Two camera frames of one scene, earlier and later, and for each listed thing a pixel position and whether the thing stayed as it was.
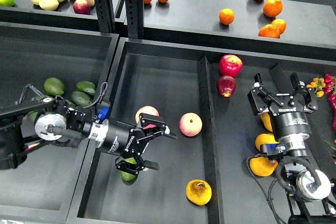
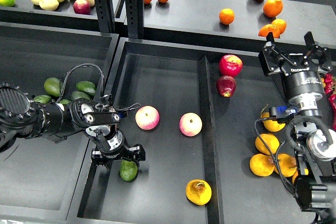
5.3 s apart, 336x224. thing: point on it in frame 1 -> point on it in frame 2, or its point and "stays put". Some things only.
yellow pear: x=198 y=191 stays put
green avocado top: x=54 y=87 stays put
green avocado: x=125 y=175 stays put
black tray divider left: x=215 y=211 stays put
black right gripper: x=286 y=119 -> x=304 y=89
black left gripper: x=123 y=140 -> x=119 y=148
